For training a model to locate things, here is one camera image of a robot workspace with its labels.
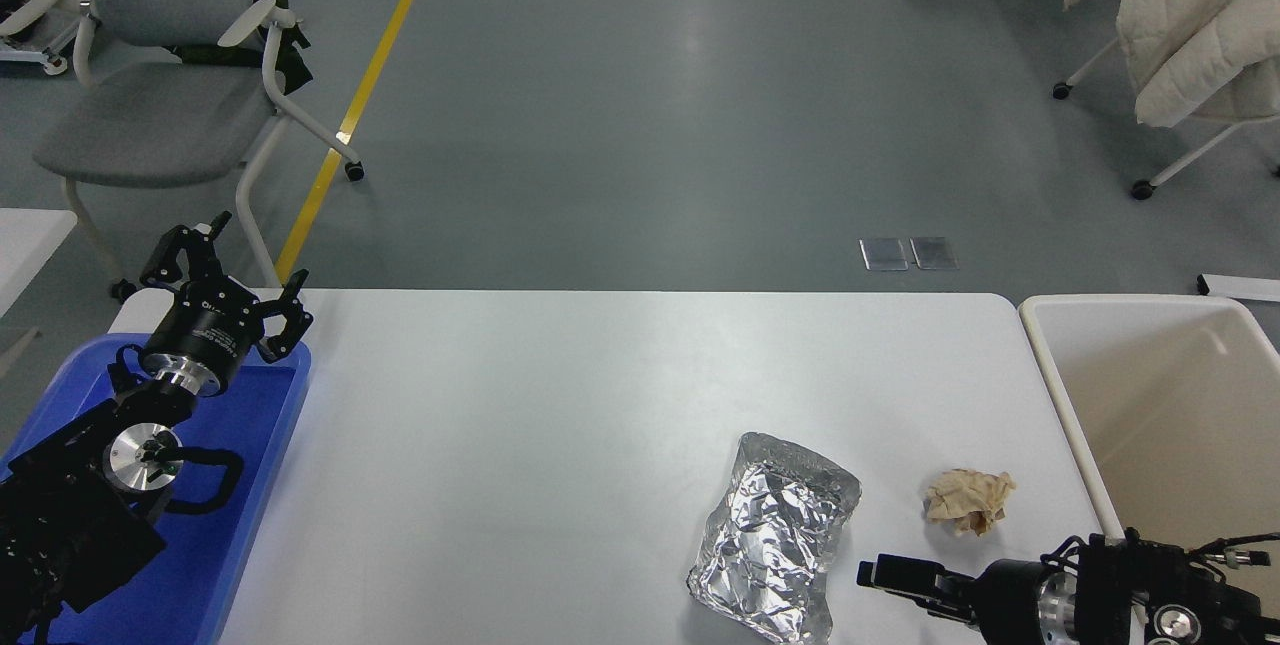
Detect white chair holding jacket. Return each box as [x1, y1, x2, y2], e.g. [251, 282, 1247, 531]
[1052, 35, 1280, 201]

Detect white wheeled base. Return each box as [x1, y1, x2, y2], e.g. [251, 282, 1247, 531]
[0, 0, 69, 76]

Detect cream quilted jacket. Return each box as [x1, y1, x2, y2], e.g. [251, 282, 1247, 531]
[1063, 0, 1280, 129]

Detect blue plastic tray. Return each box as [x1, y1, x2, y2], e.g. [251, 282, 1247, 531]
[0, 332, 313, 645]

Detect silver foil tray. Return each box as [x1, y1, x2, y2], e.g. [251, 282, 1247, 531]
[686, 431, 863, 645]

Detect large pale plastic bin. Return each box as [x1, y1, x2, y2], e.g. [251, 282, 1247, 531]
[1018, 293, 1280, 645]

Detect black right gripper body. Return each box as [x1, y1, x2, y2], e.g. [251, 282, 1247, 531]
[975, 560, 1048, 645]

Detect flat white board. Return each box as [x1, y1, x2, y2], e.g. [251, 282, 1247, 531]
[1197, 273, 1280, 302]

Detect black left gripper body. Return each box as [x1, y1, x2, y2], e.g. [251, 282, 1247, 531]
[150, 301, 265, 380]

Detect tan paper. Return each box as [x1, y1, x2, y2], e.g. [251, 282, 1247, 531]
[923, 468, 1017, 538]

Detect small white side table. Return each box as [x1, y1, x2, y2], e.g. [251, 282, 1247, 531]
[0, 207, 79, 318]

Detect grey padded white-framed chair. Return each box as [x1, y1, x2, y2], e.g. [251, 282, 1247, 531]
[30, 0, 366, 306]

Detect silver floor plate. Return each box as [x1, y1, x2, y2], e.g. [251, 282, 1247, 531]
[910, 237, 959, 271]
[860, 238, 909, 272]

